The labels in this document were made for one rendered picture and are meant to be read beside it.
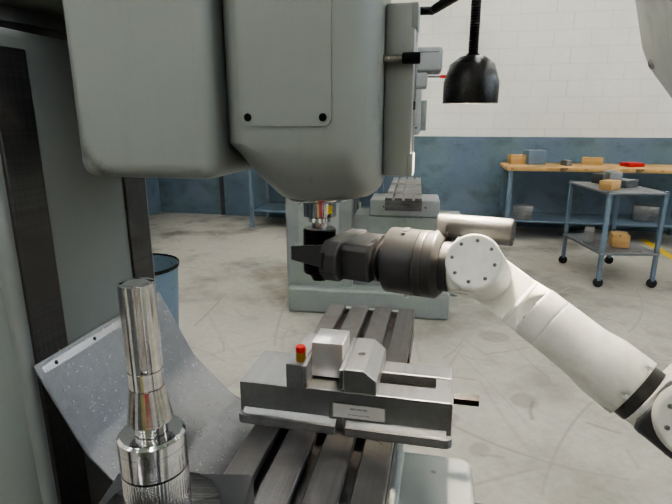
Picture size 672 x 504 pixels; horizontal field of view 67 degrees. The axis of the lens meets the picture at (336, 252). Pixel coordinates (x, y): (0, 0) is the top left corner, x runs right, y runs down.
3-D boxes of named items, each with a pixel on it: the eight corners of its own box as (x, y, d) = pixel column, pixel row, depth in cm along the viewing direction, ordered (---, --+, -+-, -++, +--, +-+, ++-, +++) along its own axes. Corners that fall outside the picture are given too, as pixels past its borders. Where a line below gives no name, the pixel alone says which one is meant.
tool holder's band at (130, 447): (188, 454, 35) (187, 442, 35) (115, 469, 34) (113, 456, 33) (184, 418, 40) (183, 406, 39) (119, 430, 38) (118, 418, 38)
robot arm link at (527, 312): (453, 281, 70) (535, 347, 64) (439, 269, 62) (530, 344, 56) (484, 245, 69) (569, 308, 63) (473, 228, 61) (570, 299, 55)
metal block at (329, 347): (349, 362, 88) (349, 330, 87) (342, 378, 83) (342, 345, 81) (320, 359, 89) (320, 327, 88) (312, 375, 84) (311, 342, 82)
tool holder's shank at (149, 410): (175, 438, 35) (161, 287, 33) (126, 447, 34) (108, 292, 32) (173, 413, 38) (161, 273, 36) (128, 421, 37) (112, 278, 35)
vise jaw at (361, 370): (385, 360, 90) (386, 339, 89) (376, 396, 79) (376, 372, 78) (352, 357, 91) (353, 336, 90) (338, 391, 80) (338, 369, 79)
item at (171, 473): (194, 525, 37) (188, 454, 35) (124, 542, 35) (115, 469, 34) (190, 483, 41) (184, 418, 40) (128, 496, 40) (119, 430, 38)
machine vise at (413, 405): (451, 399, 91) (455, 342, 88) (451, 450, 77) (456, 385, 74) (267, 378, 98) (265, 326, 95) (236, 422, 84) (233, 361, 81)
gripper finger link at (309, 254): (293, 240, 72) (331, 245, 69) (293, 262, 73) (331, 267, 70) (287, 243, 71) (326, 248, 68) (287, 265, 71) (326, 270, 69)
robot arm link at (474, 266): (422, 299, 70) (507, 313, 65) (399, 288, 60) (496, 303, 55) (435, 221, 72) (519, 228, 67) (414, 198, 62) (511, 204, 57)
